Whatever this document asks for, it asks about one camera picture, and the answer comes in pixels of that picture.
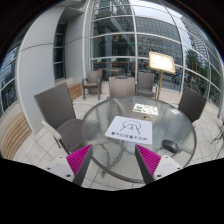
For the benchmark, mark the wooden bench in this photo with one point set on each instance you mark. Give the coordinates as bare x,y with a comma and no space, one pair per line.
16,133

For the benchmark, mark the wicker armchair far right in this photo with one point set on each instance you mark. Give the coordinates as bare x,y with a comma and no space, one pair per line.
145,85

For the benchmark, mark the white printed mouse pad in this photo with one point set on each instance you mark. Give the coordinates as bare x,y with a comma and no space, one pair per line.
130,129

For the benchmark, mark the small round brass disc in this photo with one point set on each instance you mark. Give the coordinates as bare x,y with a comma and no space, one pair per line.
146,117

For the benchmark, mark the brown wicker chair left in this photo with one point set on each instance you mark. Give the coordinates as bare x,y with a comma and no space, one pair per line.
59,117

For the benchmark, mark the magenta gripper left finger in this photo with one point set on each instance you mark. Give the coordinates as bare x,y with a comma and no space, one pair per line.
72,167

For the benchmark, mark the black computer mouse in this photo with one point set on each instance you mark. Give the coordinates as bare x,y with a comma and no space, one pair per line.
170,146

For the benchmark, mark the brown wicker chair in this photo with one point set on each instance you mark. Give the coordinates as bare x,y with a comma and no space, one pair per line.
59,117
121,86
192,105

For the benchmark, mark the brown wicker chair right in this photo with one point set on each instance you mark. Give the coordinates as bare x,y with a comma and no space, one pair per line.
192,105

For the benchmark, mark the round glass table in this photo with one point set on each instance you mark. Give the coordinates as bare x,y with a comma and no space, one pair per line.
117,157

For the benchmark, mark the brown wicker chair far middle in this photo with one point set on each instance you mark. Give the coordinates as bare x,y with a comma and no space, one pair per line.
121,86

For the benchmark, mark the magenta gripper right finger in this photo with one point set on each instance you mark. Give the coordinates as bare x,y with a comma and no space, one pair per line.
153,166

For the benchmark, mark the wicker armchair far left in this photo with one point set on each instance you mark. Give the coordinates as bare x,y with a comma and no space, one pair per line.
92,81

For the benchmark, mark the colourful menu card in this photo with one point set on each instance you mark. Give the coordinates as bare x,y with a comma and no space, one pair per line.
147,109

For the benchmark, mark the brass menu stand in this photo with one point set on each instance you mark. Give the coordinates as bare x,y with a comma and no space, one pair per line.
161,62

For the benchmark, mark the wicker armchair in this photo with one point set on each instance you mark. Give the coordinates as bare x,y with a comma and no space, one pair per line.
145,85
92,81

